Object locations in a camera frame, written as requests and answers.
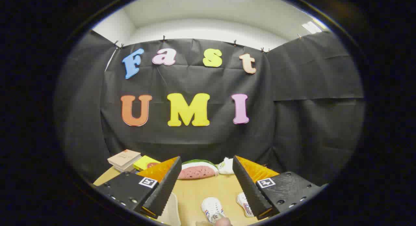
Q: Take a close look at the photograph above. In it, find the yellow book with red circle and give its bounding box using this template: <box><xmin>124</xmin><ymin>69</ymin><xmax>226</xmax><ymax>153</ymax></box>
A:
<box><xmin>133</xmin><ymin>155</ymin><xmax>161</xmax><ymax>172</ymax></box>

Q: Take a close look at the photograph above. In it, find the white plush toy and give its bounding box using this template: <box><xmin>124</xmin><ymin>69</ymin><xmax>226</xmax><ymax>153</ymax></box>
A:
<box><xmin>217</xmin><ymin>157</ymin><xmax>235</xmax><ymax>175</ymax></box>

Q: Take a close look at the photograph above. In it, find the watermelon slice plush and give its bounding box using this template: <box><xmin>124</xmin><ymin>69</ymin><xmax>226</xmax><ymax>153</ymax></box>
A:
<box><xmin>177</xmin><ymin>159</ymin><xmax>219</xmax><ymax>180</ymax></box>

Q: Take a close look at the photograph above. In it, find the cream fabric storage box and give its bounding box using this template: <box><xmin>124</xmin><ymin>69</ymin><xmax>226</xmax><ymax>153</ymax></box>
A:
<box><xmin>156</xmin><ymin>192</ymin><xmax>181</xmax><ymax>226</ymax></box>

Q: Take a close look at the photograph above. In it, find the grey book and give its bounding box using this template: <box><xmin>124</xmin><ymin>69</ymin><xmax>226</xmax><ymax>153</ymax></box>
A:
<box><xmin>114</xmin><ymin>163</ymin><xmax>139</xmax><ymax>173</ymax></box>

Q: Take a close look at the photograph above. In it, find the ceiling light panel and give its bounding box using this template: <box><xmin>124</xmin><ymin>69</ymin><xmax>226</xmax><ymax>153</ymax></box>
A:
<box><xmin>302</xmin><ymin>20</ymin><xmax>323</xmax><ymax>34</ymax></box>

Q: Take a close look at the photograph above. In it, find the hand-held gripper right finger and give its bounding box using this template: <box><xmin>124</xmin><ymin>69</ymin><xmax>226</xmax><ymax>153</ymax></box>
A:
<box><xmin>232</xmin><ymin>155</ymin><xmax>329</xmax><ymax>220</ymax></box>

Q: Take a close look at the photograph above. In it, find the beige book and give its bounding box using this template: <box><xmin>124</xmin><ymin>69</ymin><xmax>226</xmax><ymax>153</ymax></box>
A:
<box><xmin>107</xmin><ymin>149</ymin><xmax>142</xmax><ymax>168</ymax></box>

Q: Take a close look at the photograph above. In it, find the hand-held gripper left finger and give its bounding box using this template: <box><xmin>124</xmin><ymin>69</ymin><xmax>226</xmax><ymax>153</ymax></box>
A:
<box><xmin>94</xmin><ymin>156</ymin><xmax>182</xmax><ymax>219</ymax></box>

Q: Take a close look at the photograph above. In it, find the white striped canvas shoe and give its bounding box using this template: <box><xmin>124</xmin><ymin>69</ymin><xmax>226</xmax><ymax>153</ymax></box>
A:
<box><xmin>201</xmin><ymin>197</ymin><xmax>226</xmax><ymax>224</ymax></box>
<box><xmin>236</xmin><ymin>192</ymin><xmax>255</xmax><ymax>218</ymax></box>

